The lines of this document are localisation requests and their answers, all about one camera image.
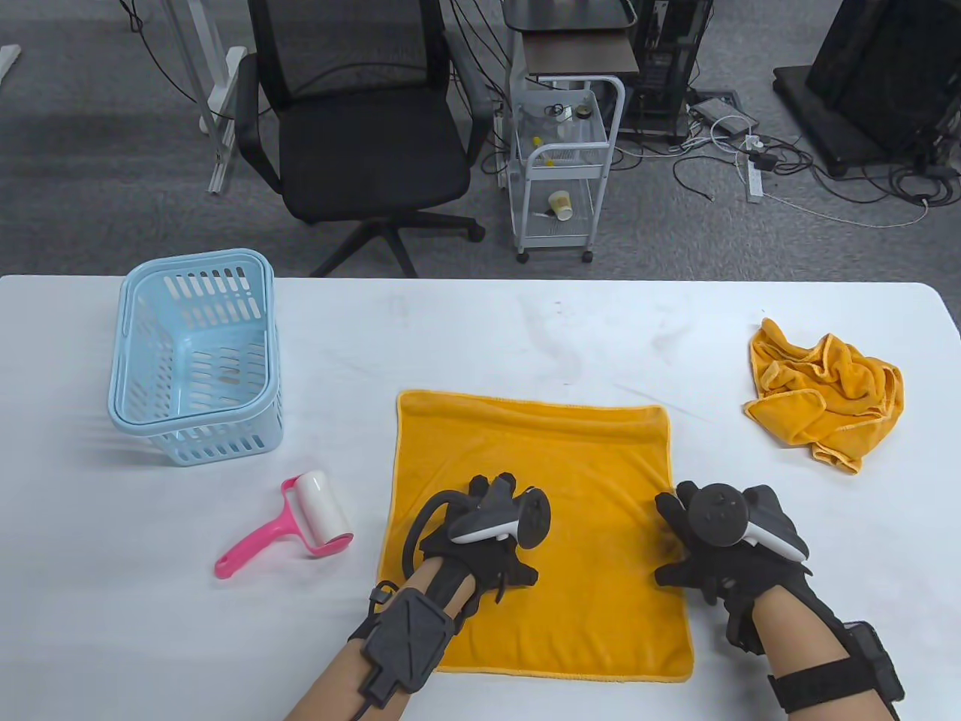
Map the grey right hand controller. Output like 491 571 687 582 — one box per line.
687 483 810 564

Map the long white cable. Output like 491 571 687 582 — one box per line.
762 190 932 229

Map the pink lint roller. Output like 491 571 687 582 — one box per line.
215 470 354 580

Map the black computer tower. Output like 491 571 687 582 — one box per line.
623 0 714 145

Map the large black display stand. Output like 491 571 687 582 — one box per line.
773 0 961 179

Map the black mesh office chair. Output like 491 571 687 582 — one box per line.
235 0 496 279

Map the grey hand controller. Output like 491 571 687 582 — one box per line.
402 475 553 579
687 483 810 564

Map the orange square towel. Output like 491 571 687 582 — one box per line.
745 318 905 475
375 389 695 684

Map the person's right hand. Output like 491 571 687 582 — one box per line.
655 481 813 618

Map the person's left forearm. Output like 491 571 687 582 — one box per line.
284 560 477 721

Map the white rolling wire cart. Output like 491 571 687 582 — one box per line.
508 74 626 264

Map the person's left hand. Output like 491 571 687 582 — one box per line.
417 472 553 626

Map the black tray shelf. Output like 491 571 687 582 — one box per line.
502 0 639 33

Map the light blue plastic basket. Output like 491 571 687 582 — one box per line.
109 249 285 467

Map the white desk leg frame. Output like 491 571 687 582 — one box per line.
161 0 249 196

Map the brown shelf board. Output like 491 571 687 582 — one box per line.
522 34 640 78

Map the person's right forearm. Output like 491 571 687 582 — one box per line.
751 586 905 721

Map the grey left hand controller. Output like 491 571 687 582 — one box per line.
402 475 553 579

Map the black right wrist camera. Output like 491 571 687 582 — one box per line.
767 620 905 714

